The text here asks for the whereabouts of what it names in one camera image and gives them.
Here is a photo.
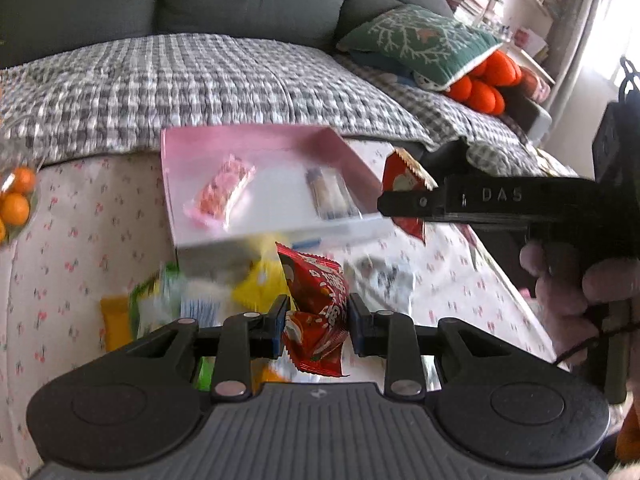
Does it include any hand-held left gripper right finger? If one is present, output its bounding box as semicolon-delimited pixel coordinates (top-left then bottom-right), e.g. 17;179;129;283
350;294;531;401

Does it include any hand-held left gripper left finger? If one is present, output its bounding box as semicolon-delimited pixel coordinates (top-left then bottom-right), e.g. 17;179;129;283
107;294;291;403

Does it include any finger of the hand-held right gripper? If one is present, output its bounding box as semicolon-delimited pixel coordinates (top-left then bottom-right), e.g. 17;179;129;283
377;185;448;221

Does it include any yellow snack packet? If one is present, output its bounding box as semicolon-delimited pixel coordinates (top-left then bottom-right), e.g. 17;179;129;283
232;235;292;311

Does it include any white and blue snack packet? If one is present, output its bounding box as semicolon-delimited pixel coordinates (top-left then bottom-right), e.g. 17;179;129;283
179;280;227;327

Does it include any green snack packet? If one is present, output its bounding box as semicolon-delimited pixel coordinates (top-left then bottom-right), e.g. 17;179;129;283
129;265;216;392

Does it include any pink cardboard box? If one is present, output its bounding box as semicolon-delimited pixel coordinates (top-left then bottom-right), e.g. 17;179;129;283
160;125;401;281

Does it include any person's right hand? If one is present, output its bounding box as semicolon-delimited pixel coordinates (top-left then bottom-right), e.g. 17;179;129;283
520;240;640;368

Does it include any blue and beige snack packet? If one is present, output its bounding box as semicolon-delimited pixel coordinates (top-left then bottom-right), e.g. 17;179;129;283
305;166;361;221

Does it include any orange plush toy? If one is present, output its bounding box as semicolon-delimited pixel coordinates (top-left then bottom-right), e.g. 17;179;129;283
444;50;523;117

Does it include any blue cushion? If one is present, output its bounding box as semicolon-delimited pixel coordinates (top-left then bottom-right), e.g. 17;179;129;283
350;50;417;82

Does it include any pink snack packet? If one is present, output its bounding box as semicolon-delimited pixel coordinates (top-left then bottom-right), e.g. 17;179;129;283
182;154;257;231

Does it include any green embroidered cushion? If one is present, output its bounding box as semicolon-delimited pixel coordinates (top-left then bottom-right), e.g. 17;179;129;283
336;4;503;92

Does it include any orange-yellow snack packet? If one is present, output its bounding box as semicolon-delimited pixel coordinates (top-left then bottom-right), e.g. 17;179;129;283
100;296;137;354

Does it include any white bookshelf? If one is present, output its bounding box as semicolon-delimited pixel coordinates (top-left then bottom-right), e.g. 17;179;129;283
475;0;567;86

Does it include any beige curtain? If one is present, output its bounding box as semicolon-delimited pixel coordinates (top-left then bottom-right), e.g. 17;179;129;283
542;0;627;82

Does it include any floral tablecloth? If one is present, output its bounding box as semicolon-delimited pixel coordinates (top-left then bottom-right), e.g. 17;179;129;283
0;140;571;480

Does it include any orange cloth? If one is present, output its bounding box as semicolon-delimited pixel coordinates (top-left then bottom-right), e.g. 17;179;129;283
614;400;640;463

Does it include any grey checked blanket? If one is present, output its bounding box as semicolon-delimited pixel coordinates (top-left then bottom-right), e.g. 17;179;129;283
0;32;546;177

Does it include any clear glass bowl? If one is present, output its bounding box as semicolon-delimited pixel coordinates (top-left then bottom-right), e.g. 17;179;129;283
0;125;46;252

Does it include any pile of tangerines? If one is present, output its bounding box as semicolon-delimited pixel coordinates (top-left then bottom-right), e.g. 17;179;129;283
0;166;39;244

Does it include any black cable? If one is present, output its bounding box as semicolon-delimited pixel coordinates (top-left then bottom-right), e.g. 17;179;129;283
551;326;640;365

